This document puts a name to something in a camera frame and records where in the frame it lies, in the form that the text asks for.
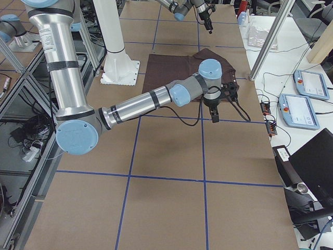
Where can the blue teach pendant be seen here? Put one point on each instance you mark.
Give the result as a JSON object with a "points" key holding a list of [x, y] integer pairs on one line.
{"points": [[311, 84], [297, 112]]}

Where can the red cylinder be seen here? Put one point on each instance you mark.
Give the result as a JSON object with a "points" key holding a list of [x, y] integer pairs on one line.
{"points": [[242, 6]]}

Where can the black laptop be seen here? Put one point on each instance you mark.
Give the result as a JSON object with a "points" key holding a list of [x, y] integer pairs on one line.
{"points": [[313, 164]]}

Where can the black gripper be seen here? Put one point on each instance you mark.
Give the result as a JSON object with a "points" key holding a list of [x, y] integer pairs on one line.
{"points": [[205, 17], [211, 103]]}

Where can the steel cup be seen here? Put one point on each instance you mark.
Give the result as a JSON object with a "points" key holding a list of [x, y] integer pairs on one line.
{"points": [[301, 188]]}

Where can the far blue teach pendant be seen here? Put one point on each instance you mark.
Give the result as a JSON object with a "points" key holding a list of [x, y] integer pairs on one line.
{"points": [[311, 84]]}

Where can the aluminium frame post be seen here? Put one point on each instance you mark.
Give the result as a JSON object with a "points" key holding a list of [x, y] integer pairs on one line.
{"points": [[285, 9]]}

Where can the wooden plank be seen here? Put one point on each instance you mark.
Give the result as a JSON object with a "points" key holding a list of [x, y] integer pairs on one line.
{"points": [[322, 47]]}

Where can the clear plastic bag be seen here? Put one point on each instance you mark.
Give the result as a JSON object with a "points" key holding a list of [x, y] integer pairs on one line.
{"points": [[256, 36]]}

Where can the dark brown t-shirt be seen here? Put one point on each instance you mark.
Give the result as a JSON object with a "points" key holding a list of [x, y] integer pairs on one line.
{"points": [[163, 69]]}

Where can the black monitor stand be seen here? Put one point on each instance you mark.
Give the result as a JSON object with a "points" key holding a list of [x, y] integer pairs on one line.
{"points": [[308, 216]]}

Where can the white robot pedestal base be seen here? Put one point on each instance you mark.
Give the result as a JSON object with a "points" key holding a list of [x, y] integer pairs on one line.
{"points": [[119, 69]]}

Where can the near blue teach pendant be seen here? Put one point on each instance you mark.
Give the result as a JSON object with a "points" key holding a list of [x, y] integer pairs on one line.
{"points": [[297, 112]]}

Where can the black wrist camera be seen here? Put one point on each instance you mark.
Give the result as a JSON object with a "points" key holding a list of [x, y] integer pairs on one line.
{"points": [[229, 91]]}

